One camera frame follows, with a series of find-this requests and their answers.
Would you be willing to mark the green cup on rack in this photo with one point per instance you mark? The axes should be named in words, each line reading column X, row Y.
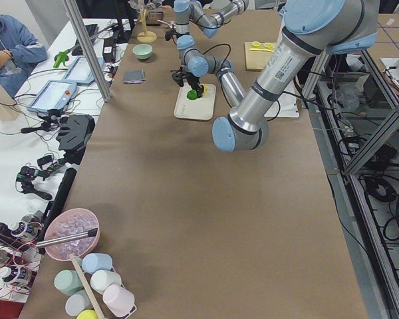
column 68, row 282

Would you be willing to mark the pink cup on rack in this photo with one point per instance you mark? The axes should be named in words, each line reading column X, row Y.
column 120, row 301

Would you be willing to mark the metal tongs in bowl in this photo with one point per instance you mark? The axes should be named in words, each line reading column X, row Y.
column 68, row 238

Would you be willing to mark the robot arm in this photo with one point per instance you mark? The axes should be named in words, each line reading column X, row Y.
column 309, row 28
column 187, row 12

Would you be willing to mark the mint green bowl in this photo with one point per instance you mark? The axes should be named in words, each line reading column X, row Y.
column 142, row 51

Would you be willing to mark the white cup on rack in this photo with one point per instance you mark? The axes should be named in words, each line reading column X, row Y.
column 102, row 279

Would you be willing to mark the yellow lemon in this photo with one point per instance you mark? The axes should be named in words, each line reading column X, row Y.
column 202, row 90

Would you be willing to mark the aluminium frame post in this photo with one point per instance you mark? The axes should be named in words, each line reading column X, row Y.
column 80, row 31

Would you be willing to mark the pink bowl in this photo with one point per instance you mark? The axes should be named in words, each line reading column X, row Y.
column 72, row 222

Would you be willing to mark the wooden mug tree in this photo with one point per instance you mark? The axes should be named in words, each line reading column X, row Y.
column 145, row 36

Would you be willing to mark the black device on desk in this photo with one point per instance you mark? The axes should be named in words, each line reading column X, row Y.
column 73, row 136

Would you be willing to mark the yellow plastic knife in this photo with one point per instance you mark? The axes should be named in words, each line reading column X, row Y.
column 261, row 50

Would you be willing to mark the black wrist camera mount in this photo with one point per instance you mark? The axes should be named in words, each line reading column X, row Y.
column 178, row 76
column 169, row 35

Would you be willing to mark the person in blue hoodie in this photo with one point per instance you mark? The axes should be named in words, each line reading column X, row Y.
column 20, row 53

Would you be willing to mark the white rabbit print tray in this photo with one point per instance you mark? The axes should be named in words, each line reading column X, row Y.
column 198, row 109

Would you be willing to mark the white dish rack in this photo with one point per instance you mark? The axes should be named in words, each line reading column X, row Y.
column 85, row 280

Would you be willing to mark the metal scoop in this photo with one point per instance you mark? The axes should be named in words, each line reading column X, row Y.
column 169, row 24

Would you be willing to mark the grey folded cloth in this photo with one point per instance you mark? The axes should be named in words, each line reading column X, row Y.
column 134, row 77

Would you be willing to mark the green spray nozzle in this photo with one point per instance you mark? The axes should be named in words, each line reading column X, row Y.
column 61, row 58

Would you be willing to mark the upper teach pendant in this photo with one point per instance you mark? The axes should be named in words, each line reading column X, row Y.
column 55, row 95

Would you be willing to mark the lemon slice front top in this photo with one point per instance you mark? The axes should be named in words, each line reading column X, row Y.
column 269, row 45

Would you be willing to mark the blue cup on rack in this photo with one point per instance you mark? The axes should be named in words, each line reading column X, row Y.
column 96, row 261

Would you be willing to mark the yellow cup on rack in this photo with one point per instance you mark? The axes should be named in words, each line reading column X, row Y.
column 87, row 314

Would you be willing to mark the grey cup on rack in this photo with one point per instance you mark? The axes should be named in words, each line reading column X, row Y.
column 77, row 303

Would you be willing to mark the wooden cutting board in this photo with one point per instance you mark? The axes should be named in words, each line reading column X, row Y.
column 255, row 61

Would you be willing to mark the green lime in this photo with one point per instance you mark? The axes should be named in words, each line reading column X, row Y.
column 192, row 95

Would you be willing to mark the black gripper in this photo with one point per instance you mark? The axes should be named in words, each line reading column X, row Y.
column 193, row 80
column 169, row 33

